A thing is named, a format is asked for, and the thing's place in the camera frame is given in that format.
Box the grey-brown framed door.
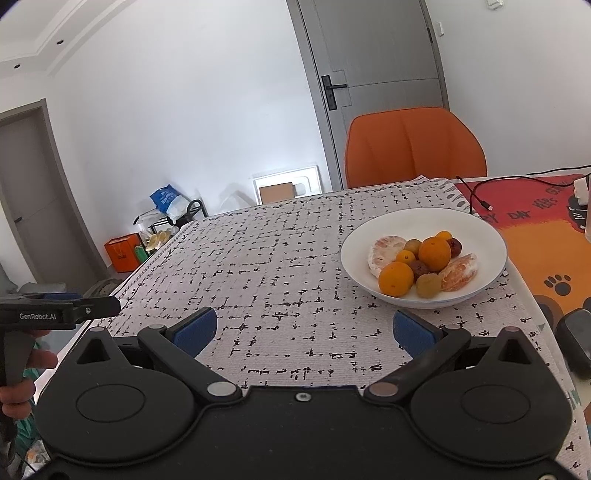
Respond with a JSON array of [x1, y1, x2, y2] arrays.
[[0, 99, 109, 287]]

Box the pale peeled citrus half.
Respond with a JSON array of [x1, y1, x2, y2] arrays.
[[368, 234, 408, 278]]

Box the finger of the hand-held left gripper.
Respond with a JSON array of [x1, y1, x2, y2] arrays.
[[74, 296, 122, 320], [18, 292, 81, 302]]

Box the orange box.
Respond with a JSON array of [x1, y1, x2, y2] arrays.
[[104, 233, 144, 273]]

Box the black-and-white patterned tablecloth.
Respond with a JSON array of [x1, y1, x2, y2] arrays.
[[39, 178, 583, 480]]

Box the black door handle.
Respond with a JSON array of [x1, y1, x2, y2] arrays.
[[321, 75, 348, 110]]

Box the yellow-green jujube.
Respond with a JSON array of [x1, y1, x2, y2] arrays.
[[416, 273, 443, 298]]

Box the whole orange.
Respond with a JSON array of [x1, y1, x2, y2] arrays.
[[419, 237, 452, 273], [379, 261, 415, 297]]

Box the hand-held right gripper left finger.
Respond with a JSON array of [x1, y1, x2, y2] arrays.
[[74, 306, 243, 409]]

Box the black rack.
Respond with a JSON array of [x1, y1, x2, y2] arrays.
[[134, 199, 208, 232]]

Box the dark grey pouch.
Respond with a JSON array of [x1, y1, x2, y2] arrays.
[[556, 309, 591, 377]]

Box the grey door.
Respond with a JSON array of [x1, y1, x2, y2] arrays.
[[286, 0, 451, 192]]

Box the white charger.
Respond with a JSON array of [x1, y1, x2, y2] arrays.
[[573, 174, 591, 217]]

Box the orange peeled citrus half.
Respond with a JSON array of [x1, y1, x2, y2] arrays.
[[438, 252, 479, 292]]

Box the blue plastic bag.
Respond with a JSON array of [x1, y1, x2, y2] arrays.
[[149, 185, 189, 220]]

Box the white framed board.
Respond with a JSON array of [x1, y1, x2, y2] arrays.
[[252, 165, 322, 206]]

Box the red printed mat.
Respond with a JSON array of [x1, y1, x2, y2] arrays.
[[455, 173, 591, 324]]

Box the orange chair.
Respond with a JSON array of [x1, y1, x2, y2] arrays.
[[345, 107, 488, 189]]

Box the cardboard sheet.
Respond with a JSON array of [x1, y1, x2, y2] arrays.
[[259, 182, 296, 204]]

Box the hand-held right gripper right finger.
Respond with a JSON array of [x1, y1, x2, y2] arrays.
[[362, 309, 539, 408]]

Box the white plate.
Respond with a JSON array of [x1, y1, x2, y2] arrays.
[[340, 208, 509, 309]]

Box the black cable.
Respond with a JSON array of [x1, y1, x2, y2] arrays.
[[456, 164, 591, 217]]

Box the person's left hand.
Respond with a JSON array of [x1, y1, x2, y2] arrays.
[[0, 329, 59, 419]]

